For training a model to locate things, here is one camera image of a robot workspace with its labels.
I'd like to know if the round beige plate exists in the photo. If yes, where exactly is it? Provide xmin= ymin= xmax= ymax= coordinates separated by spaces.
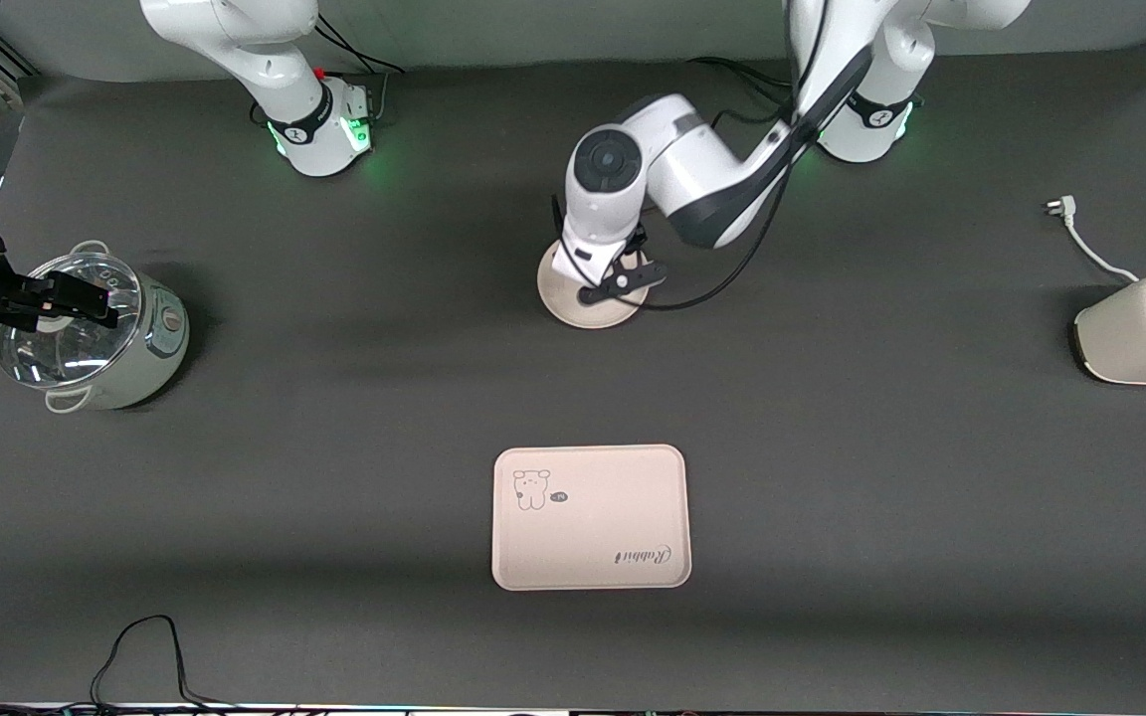
xmin=536 ymin=239 xmax=652 ymax=330

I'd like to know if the white toaster power cable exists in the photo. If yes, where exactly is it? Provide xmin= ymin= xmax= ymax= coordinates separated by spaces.
xmin=1044 ymin=196 xmax=1143 ymax=285

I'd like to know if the aluminium frame rail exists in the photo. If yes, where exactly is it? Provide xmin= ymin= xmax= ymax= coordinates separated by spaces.
xmin=0 ymin=28 xmax=43 ymax=83

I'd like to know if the pale green electric cooking pot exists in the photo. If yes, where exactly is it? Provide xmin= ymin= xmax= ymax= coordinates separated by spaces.
xmin=41 ymin=241 xmax=192 ymax=415

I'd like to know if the glass pot lid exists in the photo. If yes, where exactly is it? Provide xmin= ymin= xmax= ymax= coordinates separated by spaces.
xmin=0 ymin=252 xmax=144 ymax=389

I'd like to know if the beige rectangular rabbit print tray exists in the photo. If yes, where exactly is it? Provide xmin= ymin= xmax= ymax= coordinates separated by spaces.
xmin=490 ymin=444 xmax=693 ymax=592

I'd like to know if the thin black floor cable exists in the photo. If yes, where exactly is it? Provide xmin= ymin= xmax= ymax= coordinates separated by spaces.
xmin=0 ymin=614 xmax=271 ymax=716

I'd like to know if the cream white toaster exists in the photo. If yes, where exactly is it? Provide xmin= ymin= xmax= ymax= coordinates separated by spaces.
xmin=1072 ymin=272 xmax=1146 ymax=387

